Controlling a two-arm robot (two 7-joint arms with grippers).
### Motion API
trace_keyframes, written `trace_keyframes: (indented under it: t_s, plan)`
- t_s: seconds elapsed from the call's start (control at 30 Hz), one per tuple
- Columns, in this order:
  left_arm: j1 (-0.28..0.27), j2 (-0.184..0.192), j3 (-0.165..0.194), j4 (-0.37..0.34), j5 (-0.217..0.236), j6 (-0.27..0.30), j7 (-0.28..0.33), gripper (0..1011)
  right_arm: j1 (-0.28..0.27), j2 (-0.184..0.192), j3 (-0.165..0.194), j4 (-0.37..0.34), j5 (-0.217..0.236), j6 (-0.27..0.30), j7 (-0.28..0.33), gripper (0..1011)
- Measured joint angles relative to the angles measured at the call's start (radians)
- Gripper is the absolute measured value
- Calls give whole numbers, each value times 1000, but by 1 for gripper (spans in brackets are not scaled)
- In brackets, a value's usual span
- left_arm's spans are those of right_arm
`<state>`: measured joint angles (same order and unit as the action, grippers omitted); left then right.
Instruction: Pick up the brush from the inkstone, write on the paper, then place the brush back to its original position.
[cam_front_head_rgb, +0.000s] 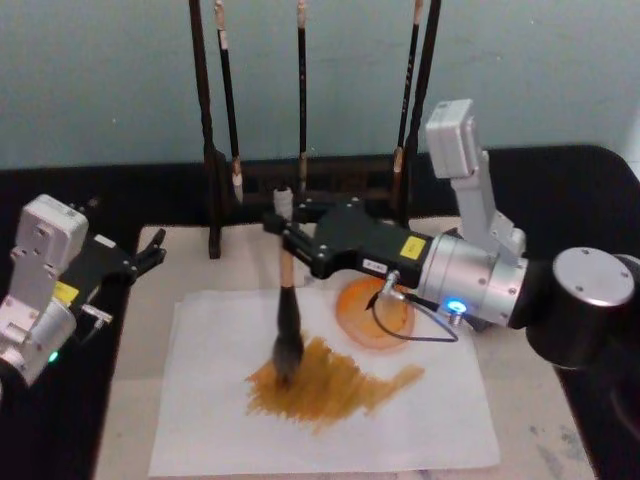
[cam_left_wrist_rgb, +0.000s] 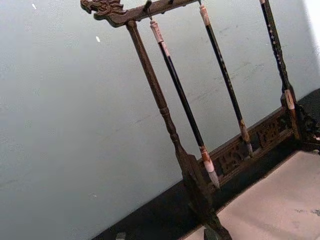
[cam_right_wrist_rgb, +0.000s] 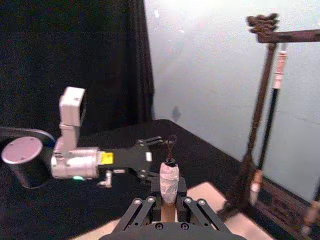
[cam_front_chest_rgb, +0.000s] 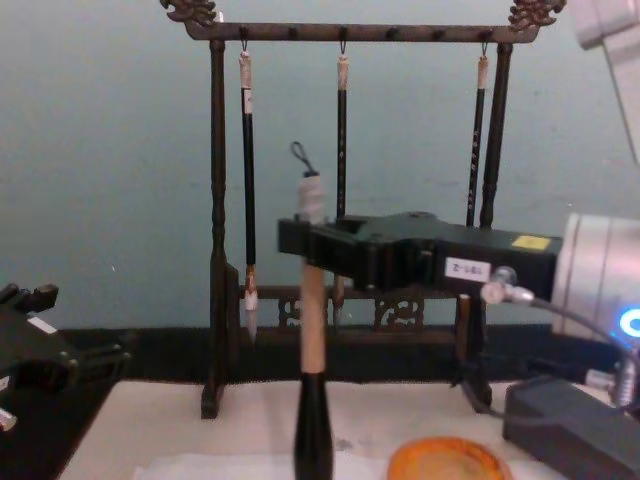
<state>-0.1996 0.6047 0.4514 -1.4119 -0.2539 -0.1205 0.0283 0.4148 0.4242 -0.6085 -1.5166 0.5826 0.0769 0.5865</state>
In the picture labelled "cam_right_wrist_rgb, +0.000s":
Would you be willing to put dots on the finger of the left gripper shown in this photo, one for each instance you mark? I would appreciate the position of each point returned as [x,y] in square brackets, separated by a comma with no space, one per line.
[150,142]
[147,175]

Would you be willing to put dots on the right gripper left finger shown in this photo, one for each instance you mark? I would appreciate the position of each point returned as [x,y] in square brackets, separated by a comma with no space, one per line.
[140,210]

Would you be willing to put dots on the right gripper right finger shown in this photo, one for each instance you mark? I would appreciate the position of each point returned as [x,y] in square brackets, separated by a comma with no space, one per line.
[197,210]

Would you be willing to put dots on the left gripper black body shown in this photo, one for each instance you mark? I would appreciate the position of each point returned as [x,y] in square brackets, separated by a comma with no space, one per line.
[127,157]

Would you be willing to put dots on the shallow cardboard tray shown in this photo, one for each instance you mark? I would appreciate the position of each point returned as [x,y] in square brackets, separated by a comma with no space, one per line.
[207,192]

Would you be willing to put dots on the black table cloth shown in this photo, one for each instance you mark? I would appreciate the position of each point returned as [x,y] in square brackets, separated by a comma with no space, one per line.
[205,160]

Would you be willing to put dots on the black rack with steel bars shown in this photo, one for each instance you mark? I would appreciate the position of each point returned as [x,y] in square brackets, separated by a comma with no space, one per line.
[262,105]

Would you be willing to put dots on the black curtain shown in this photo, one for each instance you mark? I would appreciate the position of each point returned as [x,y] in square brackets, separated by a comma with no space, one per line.
[75,50]

